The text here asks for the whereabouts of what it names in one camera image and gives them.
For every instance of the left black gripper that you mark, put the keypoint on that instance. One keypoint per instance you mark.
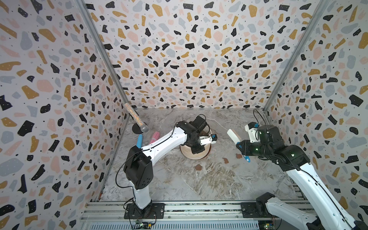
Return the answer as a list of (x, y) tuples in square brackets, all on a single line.
[(198, 150)]

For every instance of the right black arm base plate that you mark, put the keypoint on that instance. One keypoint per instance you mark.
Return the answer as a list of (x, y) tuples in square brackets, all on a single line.
[(254, 210)]

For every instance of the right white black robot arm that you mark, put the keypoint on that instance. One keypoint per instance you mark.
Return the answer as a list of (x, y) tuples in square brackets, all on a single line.
[(330, 215)]

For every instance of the cream ceramic pot with mud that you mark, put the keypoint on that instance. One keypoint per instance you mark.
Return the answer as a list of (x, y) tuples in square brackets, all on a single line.
[(197, 152)]

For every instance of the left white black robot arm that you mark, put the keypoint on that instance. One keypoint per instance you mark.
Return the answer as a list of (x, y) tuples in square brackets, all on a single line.
[(140, 161)]

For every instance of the blue silicone tool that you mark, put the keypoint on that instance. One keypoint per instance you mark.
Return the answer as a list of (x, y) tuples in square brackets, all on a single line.
[(140, 141)]

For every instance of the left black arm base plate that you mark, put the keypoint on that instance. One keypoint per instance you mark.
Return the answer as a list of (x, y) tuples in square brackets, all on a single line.
[(146, 211)]

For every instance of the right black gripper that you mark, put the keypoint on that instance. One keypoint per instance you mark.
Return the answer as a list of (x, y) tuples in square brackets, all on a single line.
[(245, 149)]

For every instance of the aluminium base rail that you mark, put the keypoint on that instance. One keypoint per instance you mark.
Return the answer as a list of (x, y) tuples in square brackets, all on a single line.
[(180, 215)]

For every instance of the pink silicone tool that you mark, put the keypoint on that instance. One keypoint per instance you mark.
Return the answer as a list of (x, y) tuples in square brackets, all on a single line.
[(155, 137)]

